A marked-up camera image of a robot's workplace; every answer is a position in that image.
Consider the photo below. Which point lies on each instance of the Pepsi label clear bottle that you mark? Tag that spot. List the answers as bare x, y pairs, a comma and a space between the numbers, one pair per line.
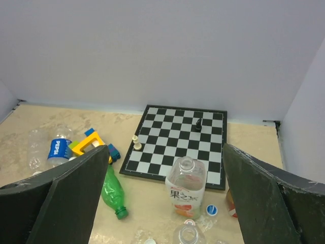
60, 152

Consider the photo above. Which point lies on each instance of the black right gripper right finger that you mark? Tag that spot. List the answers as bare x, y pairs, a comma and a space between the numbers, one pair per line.
273, 205

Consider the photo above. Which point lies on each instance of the blue white loose cap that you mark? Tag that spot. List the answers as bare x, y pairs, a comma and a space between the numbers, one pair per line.
211, 210

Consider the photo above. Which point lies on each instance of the yellow triangle toy block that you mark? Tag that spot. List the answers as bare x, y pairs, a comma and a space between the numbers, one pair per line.
78, 150

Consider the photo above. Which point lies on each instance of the clear fruit drink bottle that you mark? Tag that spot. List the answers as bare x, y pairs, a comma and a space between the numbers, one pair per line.
186, 185

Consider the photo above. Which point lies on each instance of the green plastic bottle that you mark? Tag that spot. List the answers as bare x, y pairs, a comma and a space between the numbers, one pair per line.
113, 194

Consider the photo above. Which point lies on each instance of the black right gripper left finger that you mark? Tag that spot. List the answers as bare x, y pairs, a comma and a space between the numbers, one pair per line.
55, 206

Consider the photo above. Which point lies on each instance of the black chess piece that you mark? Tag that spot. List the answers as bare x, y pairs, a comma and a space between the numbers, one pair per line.
198, 126

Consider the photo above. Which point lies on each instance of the black white chessboard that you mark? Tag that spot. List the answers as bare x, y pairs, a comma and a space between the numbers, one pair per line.
167, 133

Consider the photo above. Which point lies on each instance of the brown tea bottle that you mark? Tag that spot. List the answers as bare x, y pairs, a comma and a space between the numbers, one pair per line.
230, 204

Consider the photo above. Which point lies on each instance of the blue purple toy block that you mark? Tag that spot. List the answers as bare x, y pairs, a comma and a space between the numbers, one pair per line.
114, 154

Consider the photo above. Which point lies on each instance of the clear bottle yellow cap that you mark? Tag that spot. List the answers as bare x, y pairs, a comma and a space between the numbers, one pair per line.
37, 150

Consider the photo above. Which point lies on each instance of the green toy block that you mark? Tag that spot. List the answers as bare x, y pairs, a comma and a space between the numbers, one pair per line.
73, 144

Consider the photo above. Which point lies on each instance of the white chess pawn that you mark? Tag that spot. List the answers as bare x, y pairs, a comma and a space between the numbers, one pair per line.
135, 139

